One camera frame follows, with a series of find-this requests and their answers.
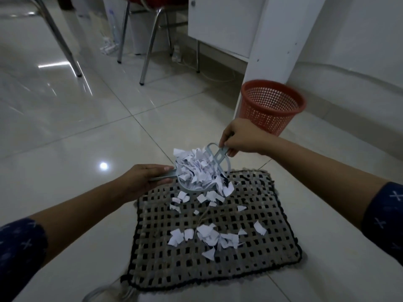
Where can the grey plastic scoop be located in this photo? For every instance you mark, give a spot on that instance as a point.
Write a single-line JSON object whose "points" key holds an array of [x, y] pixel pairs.
{"points": [[184, 184]]}

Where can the clear plastic bottle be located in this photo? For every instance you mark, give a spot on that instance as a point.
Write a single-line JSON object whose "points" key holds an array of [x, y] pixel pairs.
{"points": [[115, 26]]}

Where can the orange mesh waste basket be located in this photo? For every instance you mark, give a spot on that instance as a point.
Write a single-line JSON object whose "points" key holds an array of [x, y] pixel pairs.
{"points": [[270, 105]]}

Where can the person's left thumb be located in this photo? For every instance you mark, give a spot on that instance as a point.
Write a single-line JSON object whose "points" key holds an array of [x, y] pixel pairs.
{"points": [[160, 169]]}

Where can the person's left forearm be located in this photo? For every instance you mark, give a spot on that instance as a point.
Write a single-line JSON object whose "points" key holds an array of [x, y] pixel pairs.
{"points": [[75, 216]]}

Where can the black and grey woven mat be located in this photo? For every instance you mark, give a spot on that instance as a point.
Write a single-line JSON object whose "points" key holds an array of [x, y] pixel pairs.
{"points": [[252, 257]]}

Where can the blue patterned left sleeve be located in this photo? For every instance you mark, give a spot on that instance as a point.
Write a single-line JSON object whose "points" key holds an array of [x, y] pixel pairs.
{"points": [[19, 257]]}

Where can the grey plastic hand rake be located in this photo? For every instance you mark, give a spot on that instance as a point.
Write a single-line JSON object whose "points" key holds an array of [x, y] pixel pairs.
{"points": [[222, 153]]}

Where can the blue patterned right sleeve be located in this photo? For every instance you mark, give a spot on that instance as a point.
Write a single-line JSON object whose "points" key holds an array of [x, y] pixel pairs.
{"points": [[385, 216]]}

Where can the person's right forearm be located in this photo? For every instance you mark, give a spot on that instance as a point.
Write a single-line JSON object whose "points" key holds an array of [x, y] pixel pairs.
{"points": [[321, 176]]}

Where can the white desk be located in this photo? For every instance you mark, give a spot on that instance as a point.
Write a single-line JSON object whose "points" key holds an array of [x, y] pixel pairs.
{"points": [[277, 34]]}

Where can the metal framed chair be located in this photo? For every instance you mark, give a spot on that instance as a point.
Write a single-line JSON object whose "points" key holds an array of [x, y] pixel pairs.
{"points": [[59, 37]]}

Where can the blue patterned sleeve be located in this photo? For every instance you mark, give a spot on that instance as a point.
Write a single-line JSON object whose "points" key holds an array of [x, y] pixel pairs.
{"points": [[19, 257], [385, 216]]}

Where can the scattered white paper scraps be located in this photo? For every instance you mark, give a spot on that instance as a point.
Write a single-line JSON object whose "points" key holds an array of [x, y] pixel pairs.
{"points": [[209, 234]]}

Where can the person's left hand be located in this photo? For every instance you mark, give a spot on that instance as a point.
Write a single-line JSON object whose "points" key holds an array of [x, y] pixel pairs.
{"points": [[138, 180]]}

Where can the red seat metal chair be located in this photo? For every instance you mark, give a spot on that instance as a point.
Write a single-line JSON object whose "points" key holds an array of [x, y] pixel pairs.
{"points": [[151, 37]]}

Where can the person's right hand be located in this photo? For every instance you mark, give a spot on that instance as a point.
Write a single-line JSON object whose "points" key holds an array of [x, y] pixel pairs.
{"points": [[245, 135]]}

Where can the person's right fingers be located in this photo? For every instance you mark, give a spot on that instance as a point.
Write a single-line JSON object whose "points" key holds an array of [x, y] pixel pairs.
{"points": [[227, 138]]}

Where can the white power strip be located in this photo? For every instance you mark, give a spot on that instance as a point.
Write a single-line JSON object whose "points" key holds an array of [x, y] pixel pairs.
{"points": [[107, 47], [177, 54]]}

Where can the heap of white paper scraps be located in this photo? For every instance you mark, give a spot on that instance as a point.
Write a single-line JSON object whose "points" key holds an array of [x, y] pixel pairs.
{"points": [[198, 169]]}

